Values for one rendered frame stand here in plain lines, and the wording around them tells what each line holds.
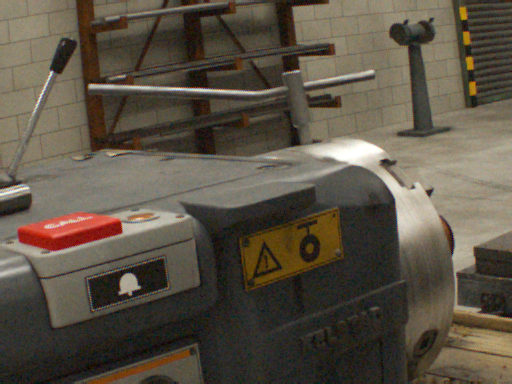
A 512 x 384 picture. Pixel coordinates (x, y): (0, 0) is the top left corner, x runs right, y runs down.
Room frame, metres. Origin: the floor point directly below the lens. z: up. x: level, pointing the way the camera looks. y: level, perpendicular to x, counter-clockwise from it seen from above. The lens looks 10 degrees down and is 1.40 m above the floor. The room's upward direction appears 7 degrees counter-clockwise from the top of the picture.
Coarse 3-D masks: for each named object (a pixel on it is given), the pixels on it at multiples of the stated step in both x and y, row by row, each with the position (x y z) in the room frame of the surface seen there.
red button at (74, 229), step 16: (32, 224) 0.73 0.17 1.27; (48, 224) 0.72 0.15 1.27; (64, 224) 0.72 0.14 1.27; (80, 224) 0.71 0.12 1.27; (96, 224) 0.70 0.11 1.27; (112, 224) 0.71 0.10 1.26; (32, 240) 0.70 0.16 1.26; (48, 240) 0.68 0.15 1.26; (64, 240) 0.68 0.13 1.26; (80, 240) 0.69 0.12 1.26; (96, 240) 0.70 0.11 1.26
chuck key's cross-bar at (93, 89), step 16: (320, 80) 1.21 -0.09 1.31; (336, 80) 1.21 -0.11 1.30; (352, 80) 1.21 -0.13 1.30; (144, 96) 1.17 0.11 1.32; (160, 96) 1.17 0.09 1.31; (176, 96) 1.17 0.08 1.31; (192, 96) 1.17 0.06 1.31; (208, 96) 1.18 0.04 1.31; (224, 96) 1.18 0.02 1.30; (240, 96) 1.18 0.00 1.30; (256, 96) 1.19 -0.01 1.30; (272, 96) 1.19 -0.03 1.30
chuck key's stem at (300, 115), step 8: (296, 72) 1.20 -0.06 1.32; (288, 80) 1.19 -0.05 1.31; (296, 80) 1.19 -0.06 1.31; (288, 88) 1.20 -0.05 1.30; (296, 88) 1.19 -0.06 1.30; (288, 96) 1.20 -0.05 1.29; (296, 96) 1.19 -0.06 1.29; (304, 96) 1.20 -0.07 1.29; (288, 104) 1.20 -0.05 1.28; (296, 104) 1.19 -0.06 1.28; (304, 104) 1.19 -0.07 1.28; (296, 112) 1.19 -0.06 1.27; (304, 112) 1.19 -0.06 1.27; (296, 120) 1.19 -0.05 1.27; (304, 120) 1.19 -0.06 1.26; (304, 128) 1.19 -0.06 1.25; (304, 136) 1.19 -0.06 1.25; (304, 144) 1.19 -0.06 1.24; (312, 144) 1.19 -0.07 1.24
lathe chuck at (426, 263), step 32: (320, 160) 1.11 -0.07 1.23; (352, 160) 1.12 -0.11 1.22; (384, 160) 1.14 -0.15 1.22; (416, 192) 1.11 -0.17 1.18; (416, 224) 1.08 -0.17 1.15; (416, 256) 1.06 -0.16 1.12; (448, 256) 1.08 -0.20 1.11; (416, 288) 1.04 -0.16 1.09; (448, 288) 1.08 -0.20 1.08; (416, 320) 1.04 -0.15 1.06; (448, 320) 1.09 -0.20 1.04
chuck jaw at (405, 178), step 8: (384, 168) 1.14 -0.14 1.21; (392, 168) 1.14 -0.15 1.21; (392, 176) 1.13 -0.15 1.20; (400, 176) 1.13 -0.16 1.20; (408, 176) 1.15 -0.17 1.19; (416, 176) 1.17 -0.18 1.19; (400, 184) 1.12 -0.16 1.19; (408, 184) 1.12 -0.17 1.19; (424, 184) 1.16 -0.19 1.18; (432, 192) 1.16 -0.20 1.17
